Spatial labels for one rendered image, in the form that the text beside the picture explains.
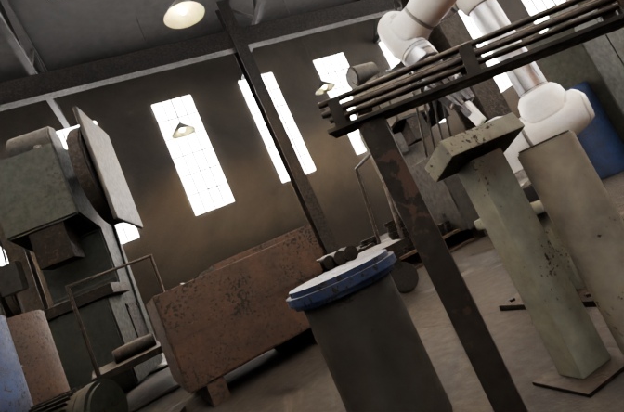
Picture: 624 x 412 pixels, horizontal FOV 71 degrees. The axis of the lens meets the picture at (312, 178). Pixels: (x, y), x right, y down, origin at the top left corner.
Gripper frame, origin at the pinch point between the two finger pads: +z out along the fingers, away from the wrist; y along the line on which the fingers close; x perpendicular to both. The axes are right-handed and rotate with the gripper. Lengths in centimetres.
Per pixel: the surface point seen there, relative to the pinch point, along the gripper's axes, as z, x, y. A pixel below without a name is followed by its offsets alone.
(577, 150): 25.9, -16.3, -3.2
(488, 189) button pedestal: 20.0, 1.2, -11.8
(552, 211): 32.3, -6.3, -9.3
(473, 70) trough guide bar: 9.8, -32.1, -27.0
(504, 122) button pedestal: 8.6, -5.5, -0.2
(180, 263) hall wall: -467, 1020, -49
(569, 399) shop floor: 64, 17, -19
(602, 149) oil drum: -27, 197, 294
